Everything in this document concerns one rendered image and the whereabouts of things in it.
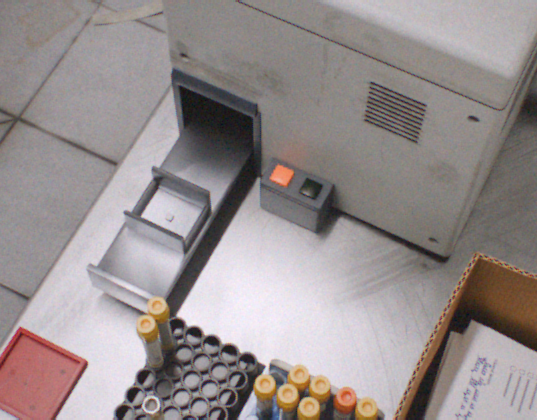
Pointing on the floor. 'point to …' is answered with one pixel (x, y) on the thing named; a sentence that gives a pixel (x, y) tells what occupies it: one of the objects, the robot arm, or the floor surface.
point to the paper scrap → (129, 14)
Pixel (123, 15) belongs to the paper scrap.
